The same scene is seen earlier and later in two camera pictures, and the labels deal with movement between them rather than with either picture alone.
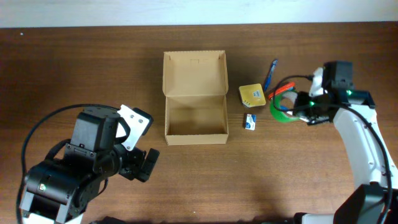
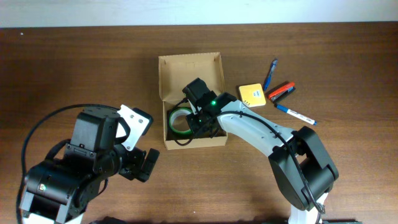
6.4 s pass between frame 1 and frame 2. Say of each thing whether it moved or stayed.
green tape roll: moved
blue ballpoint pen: stayed
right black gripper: moved
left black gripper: stayed
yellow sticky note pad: stayed
